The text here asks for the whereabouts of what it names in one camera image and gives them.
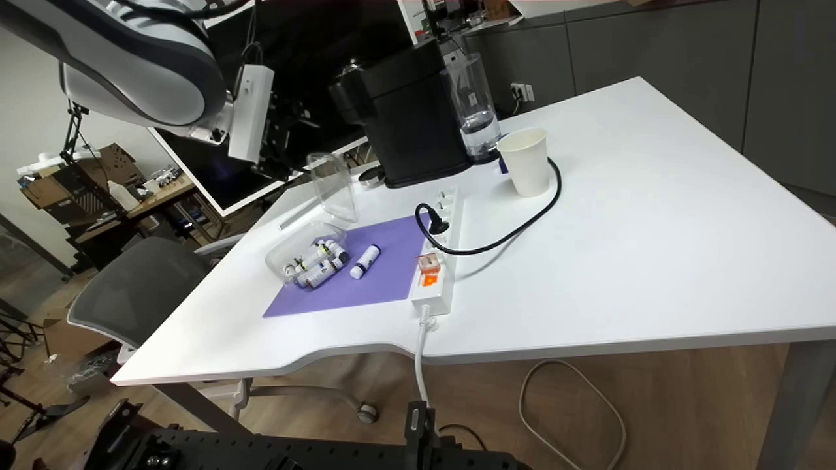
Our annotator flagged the loose white small bottle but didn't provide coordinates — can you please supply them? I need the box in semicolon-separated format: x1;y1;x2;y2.
347;242;385;282

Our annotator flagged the clear water tank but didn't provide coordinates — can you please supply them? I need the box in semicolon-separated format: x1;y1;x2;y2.
438;33;505;165

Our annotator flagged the white cable loop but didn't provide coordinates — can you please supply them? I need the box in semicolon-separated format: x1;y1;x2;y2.
517;358;630;470

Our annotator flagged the white power strip cable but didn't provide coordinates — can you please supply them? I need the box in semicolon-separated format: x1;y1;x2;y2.
412;316;438;411

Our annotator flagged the purple mat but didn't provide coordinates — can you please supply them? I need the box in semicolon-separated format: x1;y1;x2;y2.
261;214;428;320

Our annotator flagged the white framed curved monitor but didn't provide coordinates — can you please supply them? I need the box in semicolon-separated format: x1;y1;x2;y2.
150;0;420;218

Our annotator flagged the grey table leg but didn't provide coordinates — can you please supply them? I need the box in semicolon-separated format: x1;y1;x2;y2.
754;339;836;470

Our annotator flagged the white power strip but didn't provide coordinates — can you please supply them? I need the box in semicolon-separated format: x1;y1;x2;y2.
410;185;466;325

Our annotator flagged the cluttered wooden desk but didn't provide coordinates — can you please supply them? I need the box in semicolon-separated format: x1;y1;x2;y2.
15;141;221;255

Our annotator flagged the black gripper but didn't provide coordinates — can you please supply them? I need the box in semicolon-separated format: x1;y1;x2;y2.
258;81;326;189

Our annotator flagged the white bottle dark cap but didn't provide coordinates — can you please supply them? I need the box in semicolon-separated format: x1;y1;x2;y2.
315;234;349;269
297;257;336;289

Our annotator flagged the grey office chair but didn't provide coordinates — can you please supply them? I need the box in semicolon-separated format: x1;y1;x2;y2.
65;231;216;353

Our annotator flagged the silver wrist camera bar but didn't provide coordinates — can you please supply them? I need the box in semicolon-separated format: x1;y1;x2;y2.
224;61;276;165

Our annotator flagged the black plug with cable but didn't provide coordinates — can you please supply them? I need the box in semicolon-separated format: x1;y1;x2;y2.
412;154;565;257

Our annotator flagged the white paper cup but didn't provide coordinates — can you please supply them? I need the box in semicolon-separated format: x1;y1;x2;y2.
493;124;555;197

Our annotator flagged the black perforated breadboard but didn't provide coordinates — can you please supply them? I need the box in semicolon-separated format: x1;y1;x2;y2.
82;398;532;470

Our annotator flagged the black coffee machine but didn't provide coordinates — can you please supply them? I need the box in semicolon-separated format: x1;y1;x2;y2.
326;37;479;189

